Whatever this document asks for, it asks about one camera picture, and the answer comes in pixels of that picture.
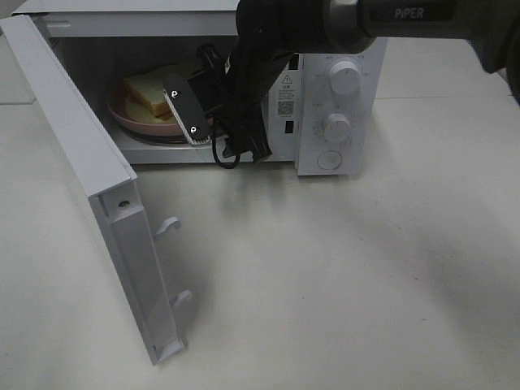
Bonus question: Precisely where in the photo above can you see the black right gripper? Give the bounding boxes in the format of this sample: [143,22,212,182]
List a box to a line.
[188,43,293,161]

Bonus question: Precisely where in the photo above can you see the white bread sandwich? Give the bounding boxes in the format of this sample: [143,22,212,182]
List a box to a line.
[123,63,204,122]

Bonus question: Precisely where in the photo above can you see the pink round plate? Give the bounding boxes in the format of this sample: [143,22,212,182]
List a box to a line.
[106,81,184,138]

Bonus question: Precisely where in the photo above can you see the round white door button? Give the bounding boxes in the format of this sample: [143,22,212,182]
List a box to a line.
[317,150,343,171]

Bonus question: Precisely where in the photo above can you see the white microwave door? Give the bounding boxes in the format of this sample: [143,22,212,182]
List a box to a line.
[1,15,192,365]

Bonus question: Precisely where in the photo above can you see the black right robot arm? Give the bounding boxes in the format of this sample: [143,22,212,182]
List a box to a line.
[197,0,519,169]

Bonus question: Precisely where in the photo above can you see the glass microwave turntable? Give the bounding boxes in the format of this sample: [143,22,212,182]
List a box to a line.
[111,123,188,145]

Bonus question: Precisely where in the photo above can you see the white microwave oven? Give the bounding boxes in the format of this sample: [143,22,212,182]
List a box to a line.
[1,1,387,187]

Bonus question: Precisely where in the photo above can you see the lower white timer knob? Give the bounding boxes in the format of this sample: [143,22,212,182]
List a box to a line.
[322,113,352,143]

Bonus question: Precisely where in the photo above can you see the upper white power knob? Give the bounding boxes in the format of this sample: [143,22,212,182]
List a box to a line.
[328,60,361,96]

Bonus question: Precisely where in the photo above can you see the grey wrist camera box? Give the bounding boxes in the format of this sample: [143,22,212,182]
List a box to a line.
[163,73,210,146]

